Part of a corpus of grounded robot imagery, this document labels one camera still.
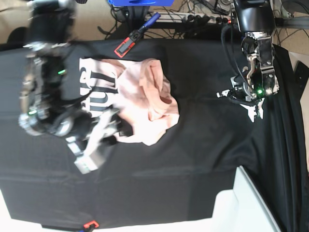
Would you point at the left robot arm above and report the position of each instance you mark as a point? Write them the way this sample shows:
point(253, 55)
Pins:
point(252, 84)

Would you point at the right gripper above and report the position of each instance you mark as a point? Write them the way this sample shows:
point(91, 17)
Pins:
point(102, 130)

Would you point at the blue handled bar clamp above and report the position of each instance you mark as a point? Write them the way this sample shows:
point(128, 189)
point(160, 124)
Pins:
point(126, 45)

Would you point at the small red black clamp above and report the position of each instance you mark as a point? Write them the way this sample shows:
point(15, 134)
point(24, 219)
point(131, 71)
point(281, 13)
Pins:
point(92, 224)

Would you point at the black table cloth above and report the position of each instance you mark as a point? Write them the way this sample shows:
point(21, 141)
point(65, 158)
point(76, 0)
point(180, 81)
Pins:
point(176, 179)

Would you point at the blue plastic box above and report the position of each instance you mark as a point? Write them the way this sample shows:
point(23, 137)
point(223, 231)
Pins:
point(141, 2)

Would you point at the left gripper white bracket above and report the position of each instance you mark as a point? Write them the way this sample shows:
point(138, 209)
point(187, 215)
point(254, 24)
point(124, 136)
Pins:
point(252, 101)

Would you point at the light pink T-shirt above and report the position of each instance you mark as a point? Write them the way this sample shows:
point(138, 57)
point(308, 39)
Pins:
point(139, 89)

